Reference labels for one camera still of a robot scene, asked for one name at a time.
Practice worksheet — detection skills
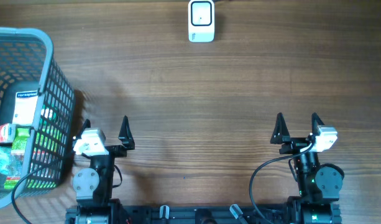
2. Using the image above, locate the green candy bag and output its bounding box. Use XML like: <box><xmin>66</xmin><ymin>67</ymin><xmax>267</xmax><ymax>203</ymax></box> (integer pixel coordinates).
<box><xmin>3</xmin><ymin>128</ymin><xmax>30</xmax><ymax>190</ymax></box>

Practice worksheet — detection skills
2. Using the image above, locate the white barcode scanner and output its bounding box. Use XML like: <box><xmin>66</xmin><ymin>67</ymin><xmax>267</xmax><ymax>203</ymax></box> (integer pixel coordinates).
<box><xmin>188</xmin><ymin>0</ymin><xmax>215</xmax><ymax>43</ymax></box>

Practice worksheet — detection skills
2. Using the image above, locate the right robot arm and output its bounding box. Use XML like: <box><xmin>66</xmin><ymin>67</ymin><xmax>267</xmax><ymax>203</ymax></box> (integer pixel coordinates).
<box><xmin>270</xmin><ymin>113</ymin><xmax>344</xmax><ymax>224</ymax></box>

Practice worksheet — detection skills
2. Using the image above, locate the green lid jar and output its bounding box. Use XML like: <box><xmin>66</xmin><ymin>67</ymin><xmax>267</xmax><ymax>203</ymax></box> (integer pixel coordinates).
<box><xmin>41</xmin><ymin>106</ymin><xmax>58</xmax><ymax>123</ymax></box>

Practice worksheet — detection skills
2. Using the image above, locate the white Hansaplast plaster box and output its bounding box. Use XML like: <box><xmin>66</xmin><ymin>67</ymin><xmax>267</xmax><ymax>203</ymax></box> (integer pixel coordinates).
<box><xmin>12</xmin><ymin>91</ymin><xmax>38</xmax><ymax>126</ymax></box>

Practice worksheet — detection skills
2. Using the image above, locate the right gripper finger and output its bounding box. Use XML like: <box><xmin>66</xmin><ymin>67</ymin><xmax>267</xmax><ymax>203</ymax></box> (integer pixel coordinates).
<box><xmin>270</xmin><ymin>113</ymin><xmax>290</xmax><ymax>144</ymax></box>
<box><xmin>311</xmin><ymin>113</ymin><xmax>324</xmax><ymax>135</ymax></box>

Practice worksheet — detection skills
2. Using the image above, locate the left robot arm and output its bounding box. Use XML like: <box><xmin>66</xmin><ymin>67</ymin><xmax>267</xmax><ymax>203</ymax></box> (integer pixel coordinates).
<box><xmin>65</xmin><ymin>116</ymin><xmax>135</xmax><ymax>224</ymax></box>

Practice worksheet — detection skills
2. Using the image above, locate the grey plastic mesh basket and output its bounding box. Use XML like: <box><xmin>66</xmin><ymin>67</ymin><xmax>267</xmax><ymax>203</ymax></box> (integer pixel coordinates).
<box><xmin>0</xmin><ymin>27</ymin><xmax>75</xmax><ymax>209</ymax></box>

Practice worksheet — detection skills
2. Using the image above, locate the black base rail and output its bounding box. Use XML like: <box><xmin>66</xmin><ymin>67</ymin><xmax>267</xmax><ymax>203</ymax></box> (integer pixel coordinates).
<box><xmin>65</xmin><ymin>203</ymin><xmax>342</xmax><ymax>224</ymax></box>

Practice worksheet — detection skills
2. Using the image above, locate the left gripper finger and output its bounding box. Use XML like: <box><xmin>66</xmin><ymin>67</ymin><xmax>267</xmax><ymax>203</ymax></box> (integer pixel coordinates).
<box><xmin>118</xmin><ymin>116</ymin><xmax>135</xmax><ymax>150</ymax></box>
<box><xmin>75</xmin><ymin>119</ymin><xmax>91</xmax><ymax>139</ymax></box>

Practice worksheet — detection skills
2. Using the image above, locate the small red tissue pack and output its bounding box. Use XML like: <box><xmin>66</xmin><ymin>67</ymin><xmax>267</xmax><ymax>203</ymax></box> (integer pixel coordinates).
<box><xmin>0</xmin><ymin>123</ymin><xmax>16</xmax><ymax>144</ymax></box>

